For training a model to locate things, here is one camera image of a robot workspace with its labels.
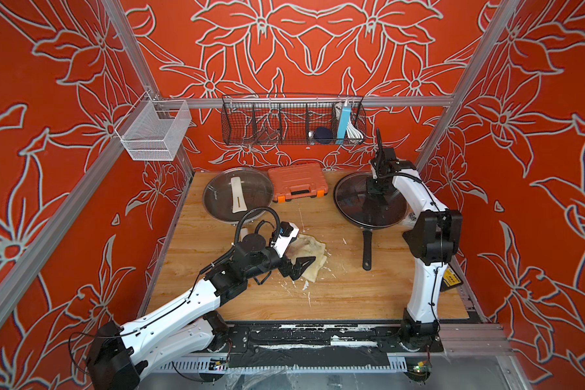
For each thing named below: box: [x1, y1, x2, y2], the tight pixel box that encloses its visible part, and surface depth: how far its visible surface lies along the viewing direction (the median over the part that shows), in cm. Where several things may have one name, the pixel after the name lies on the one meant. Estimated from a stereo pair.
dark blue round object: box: [314, 126, 333, 145], surface depth 97 cm
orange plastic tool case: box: [267, 162, 329, 204], surface depth 111 cm
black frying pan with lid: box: [333, 171, 408, 271], surface depth 97 cm
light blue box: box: [337, 105, 352, 139], surface depth 89 cm
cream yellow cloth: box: [286, 234, 328, 283], surface depth 92 cm
